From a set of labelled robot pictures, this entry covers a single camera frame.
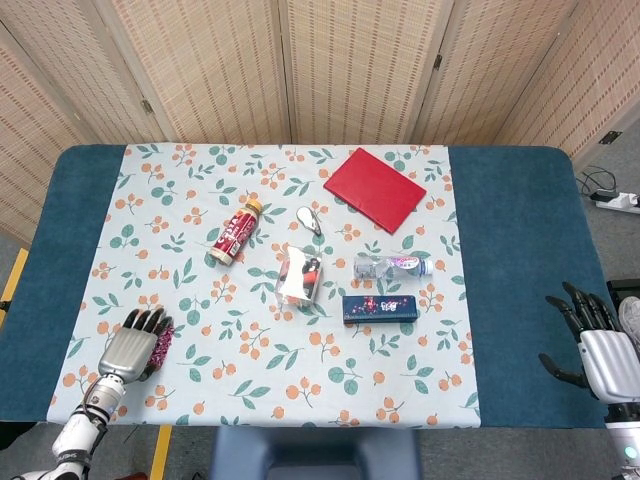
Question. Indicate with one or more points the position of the grey shoe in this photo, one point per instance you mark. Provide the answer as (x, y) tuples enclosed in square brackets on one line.
[(631, 315)]

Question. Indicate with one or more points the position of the black box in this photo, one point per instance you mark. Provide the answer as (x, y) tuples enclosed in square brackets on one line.
[(625, 287)]

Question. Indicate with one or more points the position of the teal table cover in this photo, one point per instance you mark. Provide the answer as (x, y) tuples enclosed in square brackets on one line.
[(525, 250)]

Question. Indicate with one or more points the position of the clear plastic box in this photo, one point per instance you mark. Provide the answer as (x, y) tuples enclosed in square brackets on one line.
[(300, 275)]

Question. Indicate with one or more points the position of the red coffee bottle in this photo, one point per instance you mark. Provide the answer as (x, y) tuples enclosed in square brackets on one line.
[(235, 232)]

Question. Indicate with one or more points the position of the red booklet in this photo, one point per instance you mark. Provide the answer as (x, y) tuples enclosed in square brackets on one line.
[(375, 190)]

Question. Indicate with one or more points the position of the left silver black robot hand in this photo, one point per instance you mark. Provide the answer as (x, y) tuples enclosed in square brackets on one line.
[(127, 352)]

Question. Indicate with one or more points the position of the navy blue rectangular box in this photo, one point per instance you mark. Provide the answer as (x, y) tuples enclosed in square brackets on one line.
[(380, 307)]

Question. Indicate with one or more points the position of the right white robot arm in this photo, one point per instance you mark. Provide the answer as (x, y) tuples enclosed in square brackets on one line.
[(625, 440)]

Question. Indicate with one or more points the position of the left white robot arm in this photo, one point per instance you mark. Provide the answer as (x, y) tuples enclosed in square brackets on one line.
[(75, 435)]

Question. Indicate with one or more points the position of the floral fruit print tablecloth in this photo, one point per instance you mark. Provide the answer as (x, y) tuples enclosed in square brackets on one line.
[(250, 365)]

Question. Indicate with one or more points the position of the pink patterned pouch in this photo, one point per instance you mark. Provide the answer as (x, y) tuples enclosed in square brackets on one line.
[(164, 345)]

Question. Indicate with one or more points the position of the woven bamboo folding screen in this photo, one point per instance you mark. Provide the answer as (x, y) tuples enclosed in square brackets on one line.
[(225, 65)]

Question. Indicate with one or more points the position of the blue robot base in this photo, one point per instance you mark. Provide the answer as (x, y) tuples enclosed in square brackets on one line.
[(315, 450)]

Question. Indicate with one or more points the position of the silver metal clip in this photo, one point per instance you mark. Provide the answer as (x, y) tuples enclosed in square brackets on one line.
[(306, 216)]

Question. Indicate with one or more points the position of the white power strip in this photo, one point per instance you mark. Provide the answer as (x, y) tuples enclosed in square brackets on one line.
[(620, 202)]

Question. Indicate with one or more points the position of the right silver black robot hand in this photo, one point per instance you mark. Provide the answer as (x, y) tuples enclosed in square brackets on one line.
[(612, 362)]

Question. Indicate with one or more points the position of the clear water bottle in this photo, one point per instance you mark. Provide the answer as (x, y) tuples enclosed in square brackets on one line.
[(385, 267)]

